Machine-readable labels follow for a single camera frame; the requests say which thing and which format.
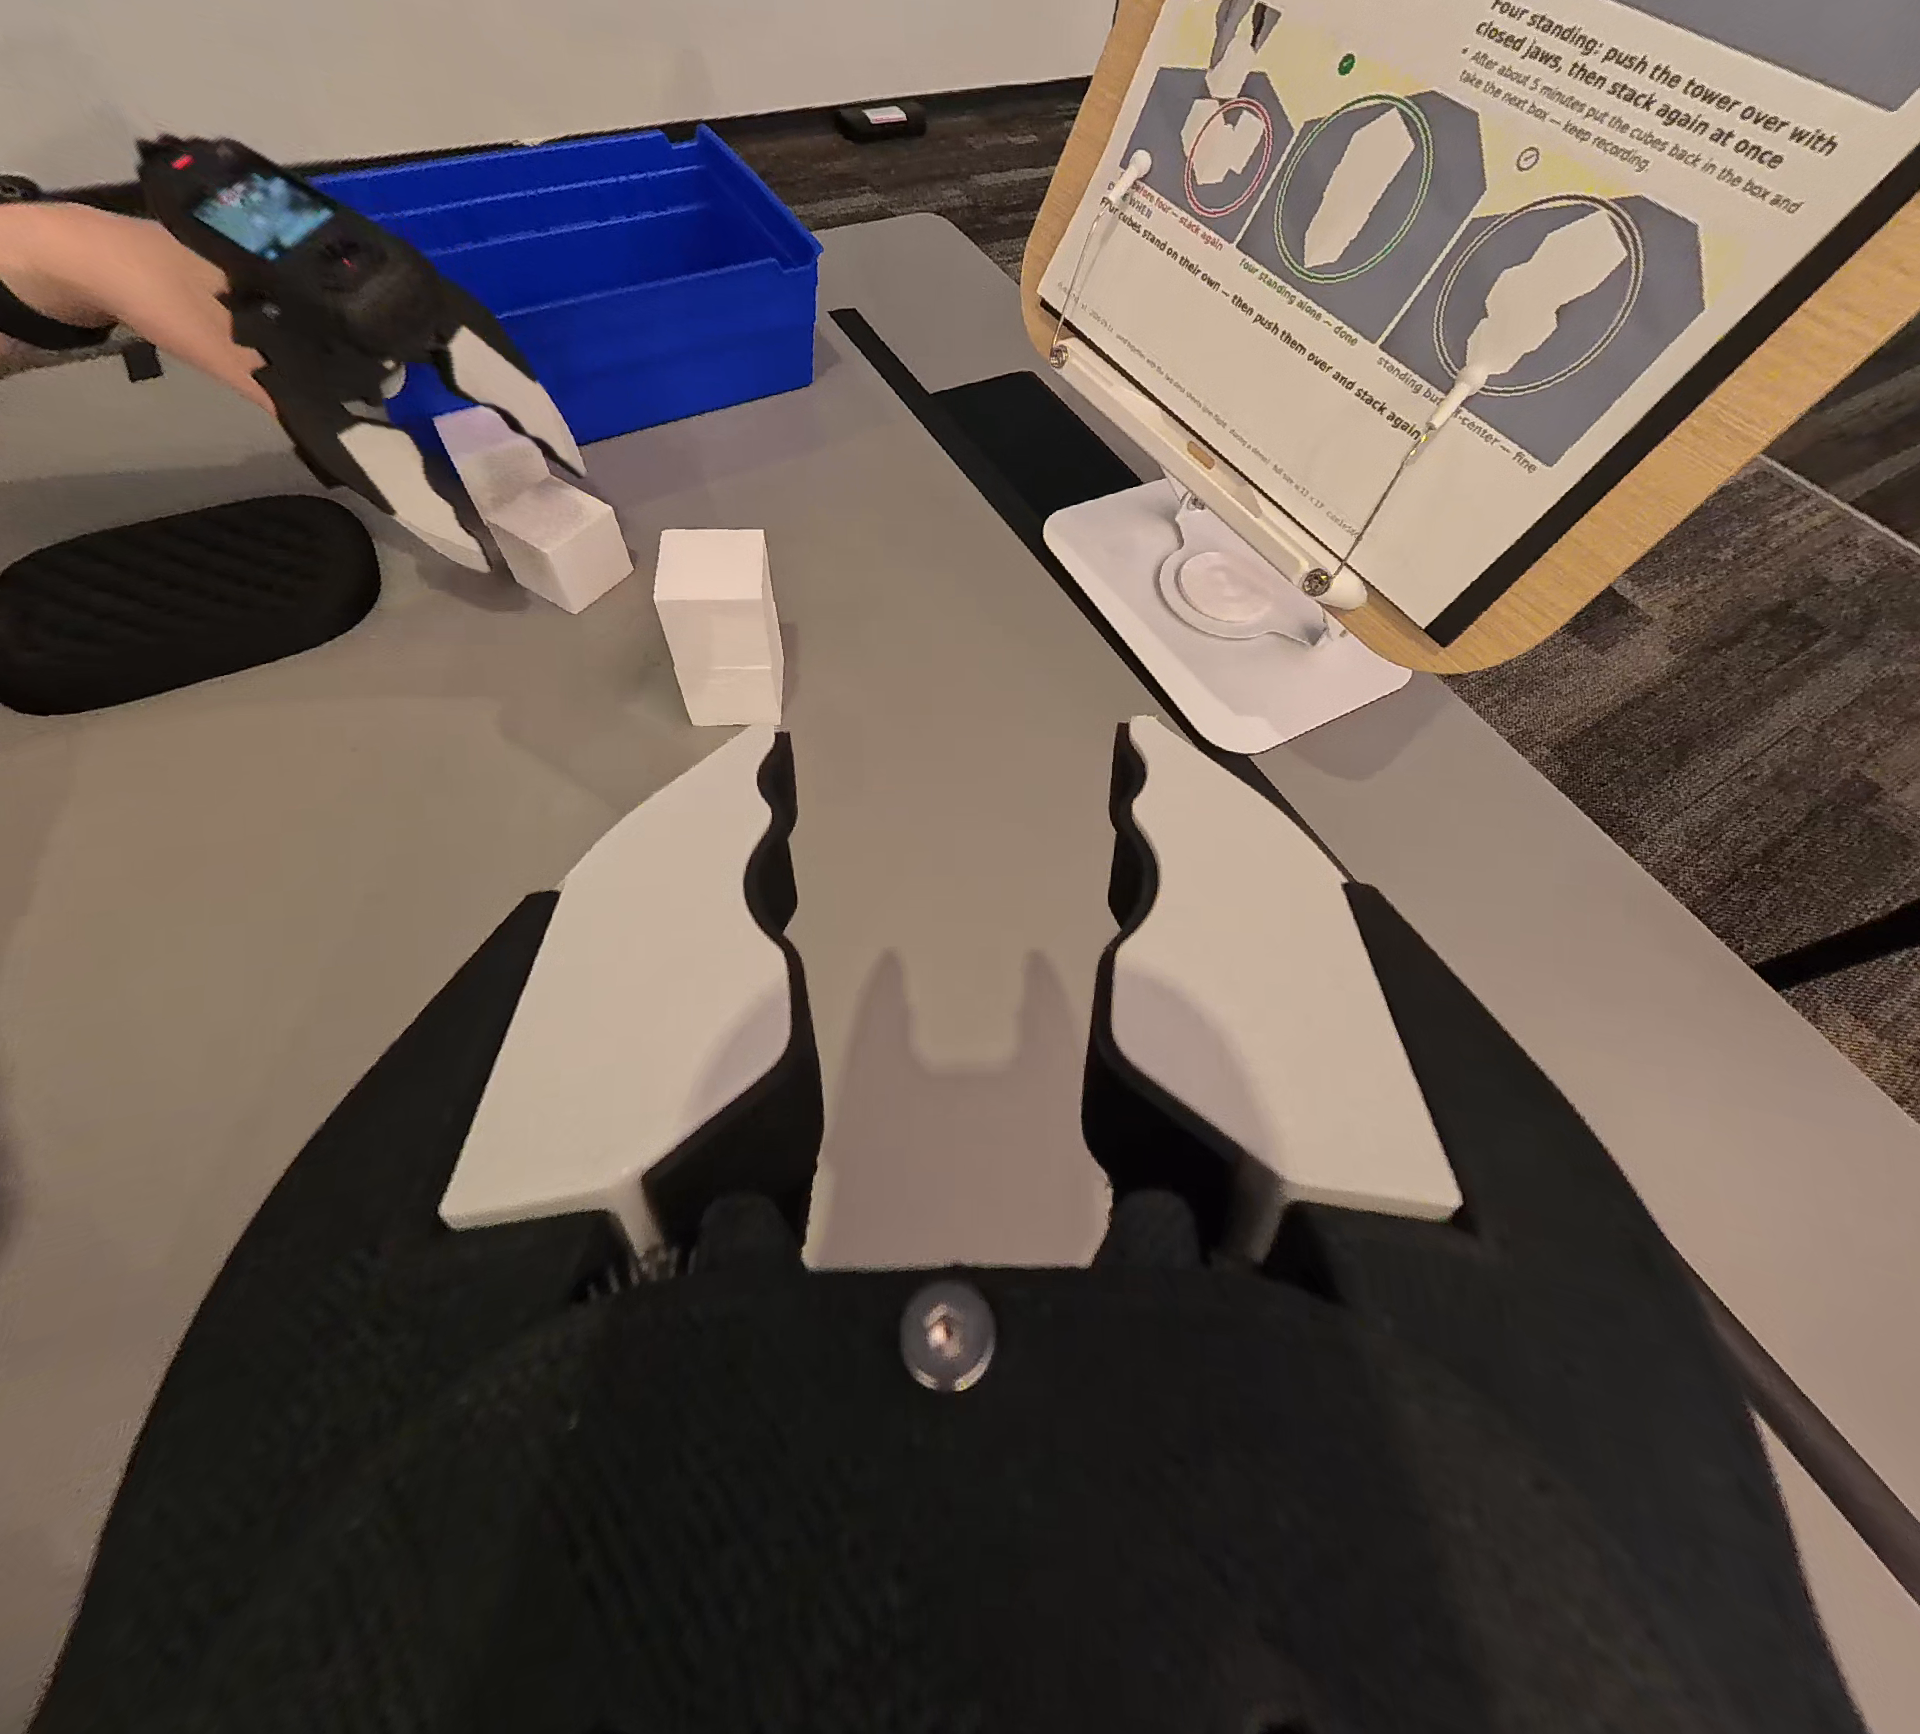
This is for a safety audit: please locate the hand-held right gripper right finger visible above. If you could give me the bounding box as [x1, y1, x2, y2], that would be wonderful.
[1082, 714, 1464, 1268]

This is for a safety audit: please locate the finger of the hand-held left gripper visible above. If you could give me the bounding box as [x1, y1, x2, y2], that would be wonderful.
[442, 325, 588, 480]
[332, 413, 498, 574]

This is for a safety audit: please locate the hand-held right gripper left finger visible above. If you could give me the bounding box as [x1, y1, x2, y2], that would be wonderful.
[438, 719, 829, 1263]

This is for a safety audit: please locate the white foam cube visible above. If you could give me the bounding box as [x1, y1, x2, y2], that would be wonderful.
[434, 406, 550, 522]
[654, 528, 787, 678]
[482, 473, 636, 613]
[675, 654, 787, 728]

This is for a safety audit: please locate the blue plastic bin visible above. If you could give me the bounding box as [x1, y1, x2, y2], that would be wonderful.
[307, 124, 825, 445]

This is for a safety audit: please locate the person's left hand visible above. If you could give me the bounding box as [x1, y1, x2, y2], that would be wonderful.
[23, 199, 289, 415]

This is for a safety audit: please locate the black wristband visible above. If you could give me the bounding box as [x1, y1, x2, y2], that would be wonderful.
[0, 170, 165, 383]

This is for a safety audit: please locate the black wrist rest pad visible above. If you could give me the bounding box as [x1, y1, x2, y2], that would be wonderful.
[0, 491, 383, 715]

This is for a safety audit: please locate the printed instruction sheet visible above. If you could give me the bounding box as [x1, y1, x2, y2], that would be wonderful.
[1039, 0, 1920, 634]

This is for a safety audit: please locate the black cable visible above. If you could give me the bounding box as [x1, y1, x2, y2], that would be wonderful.
[1694, 1289, 1920, 1567]

